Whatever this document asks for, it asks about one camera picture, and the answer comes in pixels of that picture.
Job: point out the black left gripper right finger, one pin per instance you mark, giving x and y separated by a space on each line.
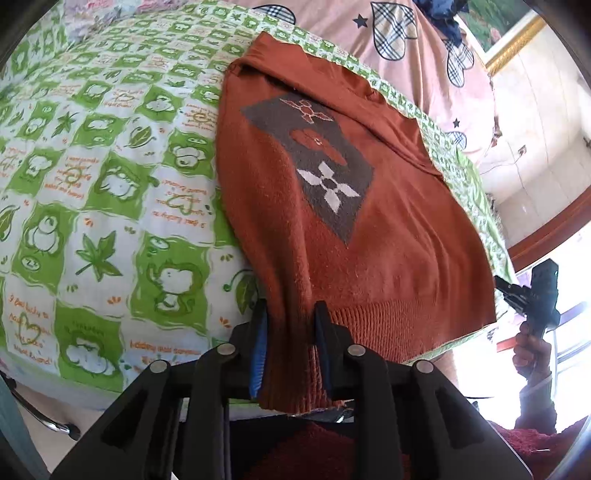
409 422

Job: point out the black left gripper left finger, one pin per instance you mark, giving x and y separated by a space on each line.
175 411

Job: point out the rust orange knit sweater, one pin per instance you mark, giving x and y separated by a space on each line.
333 197

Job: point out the person's right hand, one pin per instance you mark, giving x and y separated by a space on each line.
531 355

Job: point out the green white patterned bedsheet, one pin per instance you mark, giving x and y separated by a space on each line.
115 247

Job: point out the gold framed landscape painting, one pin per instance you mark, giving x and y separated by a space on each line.
498 30

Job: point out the pink quilt with plaid hearts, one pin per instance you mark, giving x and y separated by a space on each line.
447 81

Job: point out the dark blue garment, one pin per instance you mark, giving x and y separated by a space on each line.
442 15

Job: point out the wooden door frame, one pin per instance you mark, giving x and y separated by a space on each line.
551 235

